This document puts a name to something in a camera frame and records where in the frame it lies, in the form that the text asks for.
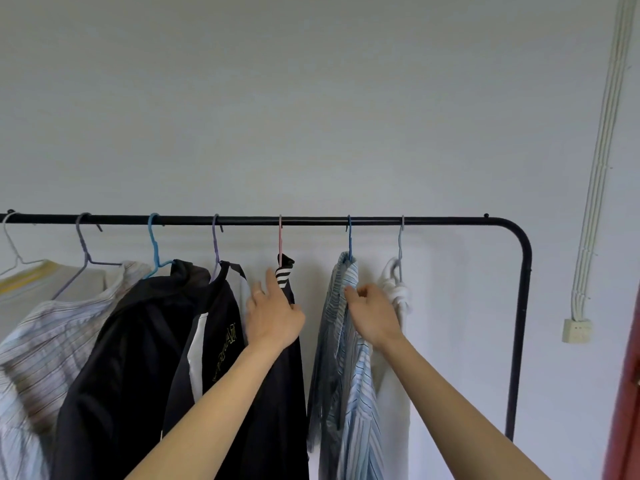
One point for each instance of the person's right hand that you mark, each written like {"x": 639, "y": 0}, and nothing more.
{"x": 375, "y": 317}

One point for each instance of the dark blue hanger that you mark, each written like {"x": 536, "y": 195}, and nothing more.
{"x": 349, "y": 239}

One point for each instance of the plain black jacket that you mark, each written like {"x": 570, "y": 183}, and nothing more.
{"x": 125, "y": 369}

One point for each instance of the person's right thumb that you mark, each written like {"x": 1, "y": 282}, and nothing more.
{"x": 351, "y": 293}

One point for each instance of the cream wall junction box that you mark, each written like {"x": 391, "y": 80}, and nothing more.
{"x": 576, "y": 331}

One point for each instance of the black metal clothes rack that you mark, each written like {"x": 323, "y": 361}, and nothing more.
{"x": 450, "y": 221}

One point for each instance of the person's left hand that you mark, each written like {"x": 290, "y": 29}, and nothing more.
{"x": 272, "y": 319}

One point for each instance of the purple hanger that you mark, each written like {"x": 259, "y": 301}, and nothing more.
{"x": 215, "y": 244}

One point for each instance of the dark garment with striped collar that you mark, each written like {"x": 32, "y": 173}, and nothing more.
{"x": 285, "y": 394}

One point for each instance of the black jacket with white stripe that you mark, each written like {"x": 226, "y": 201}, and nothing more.
{"x": 222, "y": 314}

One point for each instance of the blue striped shirt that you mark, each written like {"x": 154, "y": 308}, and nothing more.
{"x": 350, "y": 394}

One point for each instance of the pink hanger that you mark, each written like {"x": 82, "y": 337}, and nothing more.
{"x": 280, "y": 239}

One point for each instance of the person's left thumb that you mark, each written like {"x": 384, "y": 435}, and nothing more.
{"x": 296, "y": 310}

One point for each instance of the white thin-striped shirt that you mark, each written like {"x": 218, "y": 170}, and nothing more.
{"x": 50, "y": 344}

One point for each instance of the person's left forearm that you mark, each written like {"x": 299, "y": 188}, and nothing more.
{"x": 215, "y": 414}

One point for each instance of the red door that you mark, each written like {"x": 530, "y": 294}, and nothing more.
{"x": 625, "y": 419}

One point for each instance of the pale grey-blue hanger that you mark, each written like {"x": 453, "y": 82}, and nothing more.
{"x": 400, "y": 244}

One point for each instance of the white garment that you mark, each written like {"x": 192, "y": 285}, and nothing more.
{"x": 393, "y": 409}

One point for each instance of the bright blue hanger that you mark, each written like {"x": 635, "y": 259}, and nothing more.
{"x": 154, "y": 244}

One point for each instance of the grey-purple hanger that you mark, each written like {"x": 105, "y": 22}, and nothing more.
{"x": 84, "y": 248}

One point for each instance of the cream shirt with yellow collar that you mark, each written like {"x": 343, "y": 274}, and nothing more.
{"x": 30, "y": 297}

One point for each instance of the person's right forearm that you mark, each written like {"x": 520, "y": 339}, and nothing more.
{"x": 450, "y": 409}

